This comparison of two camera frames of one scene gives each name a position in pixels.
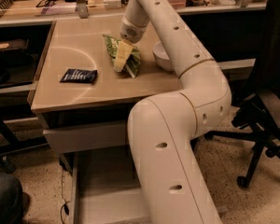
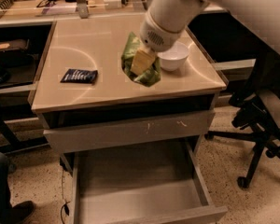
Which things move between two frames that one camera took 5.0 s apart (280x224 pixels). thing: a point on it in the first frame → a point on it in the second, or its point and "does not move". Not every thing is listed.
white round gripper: [132, 32] → [159, 35]
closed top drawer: [88, 136] does not move
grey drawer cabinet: [90, 78] does not move
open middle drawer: [105, 189] does not move
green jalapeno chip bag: [133, 63] → [148, 77]
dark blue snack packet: [80, 76] does not move
